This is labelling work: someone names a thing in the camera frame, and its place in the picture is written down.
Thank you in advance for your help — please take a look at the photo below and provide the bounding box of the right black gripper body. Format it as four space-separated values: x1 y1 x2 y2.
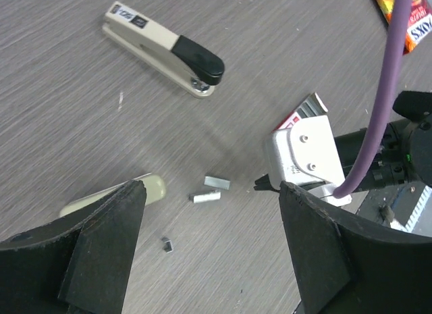
254 120 408 192

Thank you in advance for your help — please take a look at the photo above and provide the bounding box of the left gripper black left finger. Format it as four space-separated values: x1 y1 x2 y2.
1 180 146 313

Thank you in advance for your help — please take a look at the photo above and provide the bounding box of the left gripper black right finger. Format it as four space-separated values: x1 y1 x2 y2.
279 182 431 313

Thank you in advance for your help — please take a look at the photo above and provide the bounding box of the grey staple strip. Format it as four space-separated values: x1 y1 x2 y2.
189 190 221 204
204 176 231 190

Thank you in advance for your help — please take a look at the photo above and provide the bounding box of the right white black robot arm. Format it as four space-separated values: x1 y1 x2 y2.
254 91 431 198

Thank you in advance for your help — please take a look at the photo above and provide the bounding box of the small staple fragment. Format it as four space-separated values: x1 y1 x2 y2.
161 237 173 253

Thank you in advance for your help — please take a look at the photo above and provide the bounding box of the orange candy bag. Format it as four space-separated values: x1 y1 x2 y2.
373 0 432 57

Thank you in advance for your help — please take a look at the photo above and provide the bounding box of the white slotted cable duct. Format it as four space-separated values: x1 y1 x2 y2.
390 186 431 233

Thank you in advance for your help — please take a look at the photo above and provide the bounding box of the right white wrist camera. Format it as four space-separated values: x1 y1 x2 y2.
263 115 352 207

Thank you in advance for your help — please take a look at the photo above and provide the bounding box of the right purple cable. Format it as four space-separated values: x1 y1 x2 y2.
332 0 415 199

